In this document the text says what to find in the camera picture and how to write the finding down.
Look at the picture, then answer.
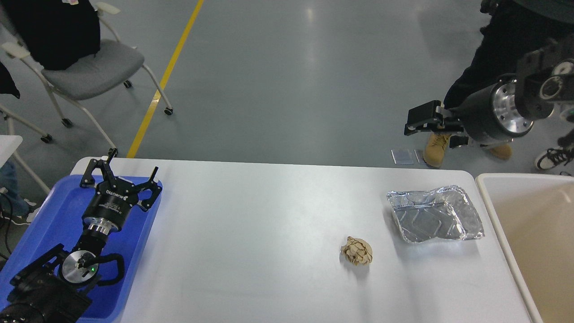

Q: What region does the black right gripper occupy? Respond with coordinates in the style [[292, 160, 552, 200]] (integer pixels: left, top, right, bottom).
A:
[[404, 80, 534, 146]]

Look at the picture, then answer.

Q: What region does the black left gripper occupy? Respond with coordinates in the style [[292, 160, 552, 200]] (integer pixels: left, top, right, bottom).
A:
[[79, 148, 162, 234]]

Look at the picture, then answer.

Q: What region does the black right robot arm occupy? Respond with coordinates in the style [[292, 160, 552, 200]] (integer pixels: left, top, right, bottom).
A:
[[404, 35, 573, 148]]

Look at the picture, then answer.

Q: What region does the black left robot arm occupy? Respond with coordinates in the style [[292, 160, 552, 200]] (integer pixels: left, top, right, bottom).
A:
[[1, 156, 163, 323]]

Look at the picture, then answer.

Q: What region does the clear floor plate right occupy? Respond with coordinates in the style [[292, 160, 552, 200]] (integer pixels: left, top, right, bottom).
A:
[[414, 149, 425, 164]]

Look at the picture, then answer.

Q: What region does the clear floor plate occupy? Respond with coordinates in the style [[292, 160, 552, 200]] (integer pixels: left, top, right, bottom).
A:
[[414, 149, 425, 164], [391, 149, 414, 165]]

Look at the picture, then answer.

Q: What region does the tan boot left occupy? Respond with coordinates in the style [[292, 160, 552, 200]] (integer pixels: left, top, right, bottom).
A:
[[423, 132, 451, 168]]

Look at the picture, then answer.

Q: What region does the tan boot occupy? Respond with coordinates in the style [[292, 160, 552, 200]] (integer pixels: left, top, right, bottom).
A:
[[480, 144, 513, 160], [423, 132, 451, 168]]

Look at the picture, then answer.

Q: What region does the clear floor plate left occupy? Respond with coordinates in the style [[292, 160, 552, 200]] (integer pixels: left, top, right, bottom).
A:
[[391, 149, 414, 165]]

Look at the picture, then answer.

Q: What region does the blue plastic tray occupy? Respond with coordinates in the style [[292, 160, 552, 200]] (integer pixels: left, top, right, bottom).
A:
[[0, 175, 161, 323]]

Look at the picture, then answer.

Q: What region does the tan boot right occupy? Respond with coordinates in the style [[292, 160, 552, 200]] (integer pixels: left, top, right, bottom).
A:
[[480, 144, 513, 160]]

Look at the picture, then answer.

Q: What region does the crumpled aluminium foil tray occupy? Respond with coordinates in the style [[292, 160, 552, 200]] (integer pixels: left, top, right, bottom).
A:
[[386, 185, 485, 244]]

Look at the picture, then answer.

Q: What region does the grey office chair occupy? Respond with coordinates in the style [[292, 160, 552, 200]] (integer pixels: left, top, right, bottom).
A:
[[1, 1, 174, 148]]

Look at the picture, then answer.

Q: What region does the person in black trousers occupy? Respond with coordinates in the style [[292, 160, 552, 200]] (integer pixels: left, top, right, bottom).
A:
[[443, 0, 573, 109]]

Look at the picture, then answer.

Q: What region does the black white sneaker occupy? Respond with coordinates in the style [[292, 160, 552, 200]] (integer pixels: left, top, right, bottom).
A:
[[534, 147, 574, 171]]

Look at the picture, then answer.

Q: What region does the crumpled brown paper ball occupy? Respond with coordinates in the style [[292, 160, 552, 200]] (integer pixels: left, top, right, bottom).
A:
[[340, 236, 373, 266]]

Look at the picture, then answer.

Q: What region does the beige plastic bin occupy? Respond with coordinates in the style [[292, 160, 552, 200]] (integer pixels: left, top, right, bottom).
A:
[[476, 173, 574, 323]]

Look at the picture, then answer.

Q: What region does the black jacket on chair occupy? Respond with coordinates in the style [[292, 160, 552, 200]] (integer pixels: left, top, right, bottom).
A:
[[1, 0, 101, 71]]

